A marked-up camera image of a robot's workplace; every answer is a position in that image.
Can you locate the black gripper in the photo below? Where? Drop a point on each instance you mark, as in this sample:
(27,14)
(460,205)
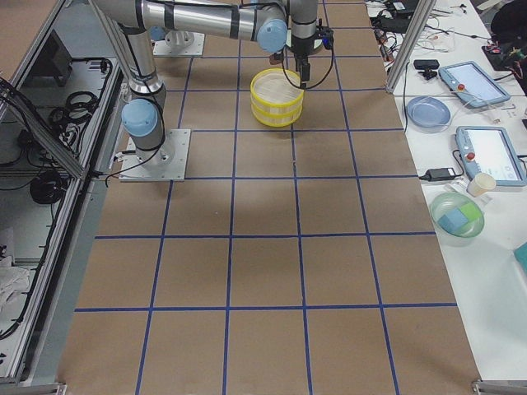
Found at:
(300,48)

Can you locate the yellow steamer basket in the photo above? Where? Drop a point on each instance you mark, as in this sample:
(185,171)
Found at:
(276,92)

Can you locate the dark brown bun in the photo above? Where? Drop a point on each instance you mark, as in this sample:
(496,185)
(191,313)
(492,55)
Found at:
(275,58)

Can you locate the black webcam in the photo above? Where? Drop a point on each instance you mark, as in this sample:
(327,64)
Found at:
(427,67)

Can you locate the blue round plate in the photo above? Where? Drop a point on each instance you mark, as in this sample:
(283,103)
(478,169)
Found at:
(428,112)

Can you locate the blue teach pendant far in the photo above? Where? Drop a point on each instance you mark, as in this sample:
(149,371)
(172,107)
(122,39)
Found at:
(472,84)

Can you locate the blue teach pendant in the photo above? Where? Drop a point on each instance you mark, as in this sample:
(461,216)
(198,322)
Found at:
(489,150)
(472,84)

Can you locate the black power adapter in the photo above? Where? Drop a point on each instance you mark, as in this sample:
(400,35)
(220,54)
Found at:
(439,174)

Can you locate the blue teach pendant near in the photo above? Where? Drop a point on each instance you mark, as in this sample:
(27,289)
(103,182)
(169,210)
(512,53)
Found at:
(489,150)

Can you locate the paper cup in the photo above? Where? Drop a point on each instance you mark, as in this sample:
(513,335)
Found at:
(480,184)

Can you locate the green bowl with blocks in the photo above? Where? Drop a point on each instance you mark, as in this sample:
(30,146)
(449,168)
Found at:
(458,218)

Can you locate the white crumpled cloth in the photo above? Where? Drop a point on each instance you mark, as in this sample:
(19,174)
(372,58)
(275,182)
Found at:
(14,279)

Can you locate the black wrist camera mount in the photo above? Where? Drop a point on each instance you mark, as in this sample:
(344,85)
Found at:
(324,38)

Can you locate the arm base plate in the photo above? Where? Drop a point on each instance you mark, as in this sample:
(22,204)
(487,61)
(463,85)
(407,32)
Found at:
(169,163)
(179,44)

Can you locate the aluminium frame post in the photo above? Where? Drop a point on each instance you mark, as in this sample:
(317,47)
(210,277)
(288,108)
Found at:
(415,28)

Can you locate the side aluminium frame rail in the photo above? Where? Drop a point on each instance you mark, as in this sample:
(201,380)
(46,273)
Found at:
(59,78)

